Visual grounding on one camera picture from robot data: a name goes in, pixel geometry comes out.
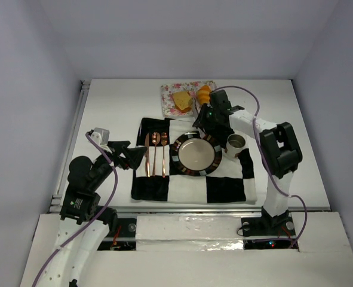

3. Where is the steel cup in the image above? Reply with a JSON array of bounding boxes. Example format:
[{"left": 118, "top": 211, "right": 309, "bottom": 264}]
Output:
[{"left": 225, "top": 134, "right": 246, "bottom": 158}]

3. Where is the floral rectangular tray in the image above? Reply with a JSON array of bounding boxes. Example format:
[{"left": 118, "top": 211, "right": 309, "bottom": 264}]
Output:
[{"left": 160, "top": 81, "right": 217, "bottom": 118}]

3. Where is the copper fork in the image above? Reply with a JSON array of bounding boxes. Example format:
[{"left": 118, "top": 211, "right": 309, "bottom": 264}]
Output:
[{"left": 161, "top": 132, "right": 167, "bottom": 178}]

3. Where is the copper spoon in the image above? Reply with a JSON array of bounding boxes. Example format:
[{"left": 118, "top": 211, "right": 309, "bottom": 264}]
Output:
[{"left": 152, "top": 132, "right": 161, "bottom": 176}]

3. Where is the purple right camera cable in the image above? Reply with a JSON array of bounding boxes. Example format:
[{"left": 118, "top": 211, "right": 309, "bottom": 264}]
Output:
[{"left": 213, "top": 86, "right": 308, "bottom": 249}]

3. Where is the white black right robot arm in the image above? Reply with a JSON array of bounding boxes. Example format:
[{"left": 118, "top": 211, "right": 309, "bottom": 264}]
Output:
[{"left": 193, "top": 87, "right": 303, "bottom": 237}]

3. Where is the copper table knife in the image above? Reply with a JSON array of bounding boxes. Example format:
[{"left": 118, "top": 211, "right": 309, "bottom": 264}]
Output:
[{"left": 145, "top": 133, "right": 151, "bottom": 177}]

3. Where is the dark rimmed ceramic plate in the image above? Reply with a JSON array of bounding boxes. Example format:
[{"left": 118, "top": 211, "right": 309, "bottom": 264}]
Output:
[{"left": 170, "top": 132, "right": 223, "bottom": 176}]

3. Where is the orange croissant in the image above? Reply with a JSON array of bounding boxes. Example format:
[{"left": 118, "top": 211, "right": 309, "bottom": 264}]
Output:
[{"left": 196, "top": 85, "right": 211, "bottom": 105}]

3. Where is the bread slice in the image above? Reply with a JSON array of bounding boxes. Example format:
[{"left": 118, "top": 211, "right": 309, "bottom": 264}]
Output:
[{"left": 171, "top": 91, "right": 192, "bottom": 113}]

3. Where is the white foam front panel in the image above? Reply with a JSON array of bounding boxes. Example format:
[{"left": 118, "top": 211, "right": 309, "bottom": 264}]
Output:
[{"left": 135, "top": 215, "right": 244, "bottom": 252}]

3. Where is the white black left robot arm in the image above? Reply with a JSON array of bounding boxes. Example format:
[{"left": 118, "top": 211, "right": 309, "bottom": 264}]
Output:
[{"left": 32, "top": 141, "right": 148, "bottom": 286}]

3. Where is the aluminium frame rail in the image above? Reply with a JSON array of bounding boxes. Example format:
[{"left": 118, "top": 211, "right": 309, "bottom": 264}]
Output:
[{"left": 47, "top": 80, "right": 91, "bottom": 213}]

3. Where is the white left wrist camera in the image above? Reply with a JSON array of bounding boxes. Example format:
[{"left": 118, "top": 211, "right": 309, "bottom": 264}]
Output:
[{"left": 90, "top": 127, "right": 110, "bottom": 150}]

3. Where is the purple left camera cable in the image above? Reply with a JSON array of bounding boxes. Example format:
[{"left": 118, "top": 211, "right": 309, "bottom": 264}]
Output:
[{"left": 29, "top": 131, "right": 119, "bottom": 286}]

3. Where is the purple camera cable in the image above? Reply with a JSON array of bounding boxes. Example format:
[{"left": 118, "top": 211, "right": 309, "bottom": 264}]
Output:
[
  {"left": 29, "top": 131, "right": 119, "bottom": 286},
  {"left": 213, "top": 86, "right": 308, "bottom": 249}
]

